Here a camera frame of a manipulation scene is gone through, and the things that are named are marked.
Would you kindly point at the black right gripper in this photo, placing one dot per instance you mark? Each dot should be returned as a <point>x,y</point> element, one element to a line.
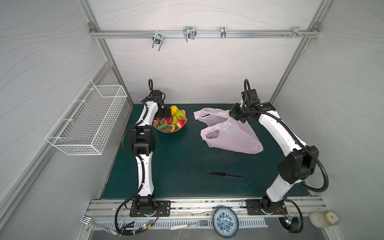
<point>236,111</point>

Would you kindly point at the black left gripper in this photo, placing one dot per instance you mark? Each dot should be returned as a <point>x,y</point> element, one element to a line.
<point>166,113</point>

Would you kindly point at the red yellow peach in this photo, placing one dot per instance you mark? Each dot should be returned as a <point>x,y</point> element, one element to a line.
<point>180,124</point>

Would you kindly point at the pink plastic bag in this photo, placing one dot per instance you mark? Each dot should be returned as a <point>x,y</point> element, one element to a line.
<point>226,133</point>

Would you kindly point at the red dragon fruit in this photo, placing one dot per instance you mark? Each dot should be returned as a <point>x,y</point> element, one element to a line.
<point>163,123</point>

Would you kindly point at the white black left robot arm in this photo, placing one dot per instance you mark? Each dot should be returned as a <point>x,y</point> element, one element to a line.
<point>142,144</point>

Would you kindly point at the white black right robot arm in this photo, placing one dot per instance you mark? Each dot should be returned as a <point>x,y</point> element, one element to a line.
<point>298,163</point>

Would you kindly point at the beige scalloped fruit bowl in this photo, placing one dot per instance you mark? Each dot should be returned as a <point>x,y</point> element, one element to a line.
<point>155,124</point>

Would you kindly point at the yellow lemon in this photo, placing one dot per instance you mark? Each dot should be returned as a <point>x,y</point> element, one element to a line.
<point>174,109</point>

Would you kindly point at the green pear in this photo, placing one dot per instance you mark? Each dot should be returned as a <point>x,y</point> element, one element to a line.
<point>178,116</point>

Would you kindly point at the red strawberry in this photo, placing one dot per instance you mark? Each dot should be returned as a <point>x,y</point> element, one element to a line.
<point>172,128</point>

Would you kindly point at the dark purple knife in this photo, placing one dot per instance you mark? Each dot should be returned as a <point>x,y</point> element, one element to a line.
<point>227,175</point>

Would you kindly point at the metal u-bolt clamp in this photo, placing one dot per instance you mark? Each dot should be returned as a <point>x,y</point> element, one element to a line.
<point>158,39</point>

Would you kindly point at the small metal hook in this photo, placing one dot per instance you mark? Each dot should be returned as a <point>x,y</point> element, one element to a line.
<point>223,32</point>

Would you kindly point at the metal hook clamp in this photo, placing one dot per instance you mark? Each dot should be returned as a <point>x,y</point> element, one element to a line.
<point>189,33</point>

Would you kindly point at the blue white patterned plate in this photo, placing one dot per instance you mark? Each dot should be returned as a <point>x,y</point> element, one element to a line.
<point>225,222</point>

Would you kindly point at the silver fork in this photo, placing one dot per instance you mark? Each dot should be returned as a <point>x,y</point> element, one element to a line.
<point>91,222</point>

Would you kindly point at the white cylindrical cup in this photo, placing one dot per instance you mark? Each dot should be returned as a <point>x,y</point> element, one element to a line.
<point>324,220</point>

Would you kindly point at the white wire basket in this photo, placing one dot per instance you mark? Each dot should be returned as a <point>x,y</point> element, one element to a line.
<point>86,125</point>

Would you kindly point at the aluminium cross rail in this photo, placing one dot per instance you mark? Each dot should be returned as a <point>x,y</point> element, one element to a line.
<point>314,32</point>

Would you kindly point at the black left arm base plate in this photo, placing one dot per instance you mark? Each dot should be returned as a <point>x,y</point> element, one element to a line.
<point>160,208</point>

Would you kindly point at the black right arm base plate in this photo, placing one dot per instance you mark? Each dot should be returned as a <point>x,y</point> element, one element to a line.
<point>255,207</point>

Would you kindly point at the metal bracket with screws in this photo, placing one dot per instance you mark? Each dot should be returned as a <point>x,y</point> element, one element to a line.
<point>295,34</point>

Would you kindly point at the white handled fork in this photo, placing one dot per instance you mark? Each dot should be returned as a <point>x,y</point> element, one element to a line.
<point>200,223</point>

